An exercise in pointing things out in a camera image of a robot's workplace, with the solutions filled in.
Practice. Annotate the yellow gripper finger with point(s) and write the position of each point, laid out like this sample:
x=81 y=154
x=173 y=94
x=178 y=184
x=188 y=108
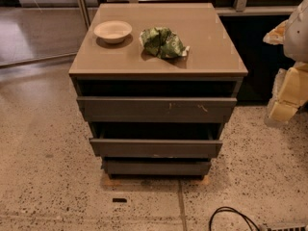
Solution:
x=276 y=35

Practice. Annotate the grey top drawer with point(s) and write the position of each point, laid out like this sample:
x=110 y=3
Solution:
x=151 y=109

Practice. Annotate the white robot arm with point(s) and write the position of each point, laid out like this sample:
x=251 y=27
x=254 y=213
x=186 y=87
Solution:
x=295 y=47

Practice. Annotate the grey drawer cabinet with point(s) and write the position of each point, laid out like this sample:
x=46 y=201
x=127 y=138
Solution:
x=156 y=83

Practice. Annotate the grey bottom drawer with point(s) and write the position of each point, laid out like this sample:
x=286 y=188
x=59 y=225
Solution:
x=117 y=166

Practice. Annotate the grey drawer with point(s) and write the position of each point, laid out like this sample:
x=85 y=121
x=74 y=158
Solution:
x=151 y=109
x=117 y=166
x=157 y=140

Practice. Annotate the crumpled green chip bag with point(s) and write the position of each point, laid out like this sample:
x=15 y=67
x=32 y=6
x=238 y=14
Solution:
x=162 y=43

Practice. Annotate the black floor marker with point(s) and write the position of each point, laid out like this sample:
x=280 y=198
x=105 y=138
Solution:
x=119 y=200

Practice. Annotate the white paper bowl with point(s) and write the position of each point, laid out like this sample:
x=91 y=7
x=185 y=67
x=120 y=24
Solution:
x=113 y=31

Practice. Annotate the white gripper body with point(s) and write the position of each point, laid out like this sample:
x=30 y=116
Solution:
x=297 y=38

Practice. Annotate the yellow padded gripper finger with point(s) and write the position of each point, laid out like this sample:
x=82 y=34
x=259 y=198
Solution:
x=281 y=112

